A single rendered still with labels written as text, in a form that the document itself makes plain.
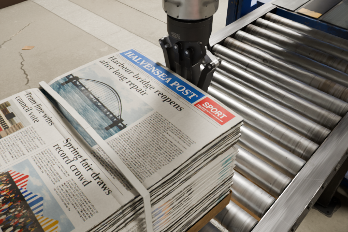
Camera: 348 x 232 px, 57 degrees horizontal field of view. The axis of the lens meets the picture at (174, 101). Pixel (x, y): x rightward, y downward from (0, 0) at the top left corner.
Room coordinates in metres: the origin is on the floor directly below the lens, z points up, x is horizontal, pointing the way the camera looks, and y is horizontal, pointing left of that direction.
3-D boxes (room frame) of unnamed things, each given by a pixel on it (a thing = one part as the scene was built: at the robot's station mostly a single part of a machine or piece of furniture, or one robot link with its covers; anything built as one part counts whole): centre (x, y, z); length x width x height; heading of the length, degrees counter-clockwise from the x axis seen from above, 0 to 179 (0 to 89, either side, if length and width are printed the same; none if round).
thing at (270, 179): (0.55, -0.08, 0.77); 0.47 x 0.05 x 0.05; 46
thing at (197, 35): (0.48, -0.03, 1.09); 0.08 x 0.07 x 0.09; 46
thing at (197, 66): (0.48, -0.04, 1.02); 0.04 x 0.01 x 0.11; 136
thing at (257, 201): (0.50, -0.03, 0.77); 0.47 x 0.05 x 0.05; 46
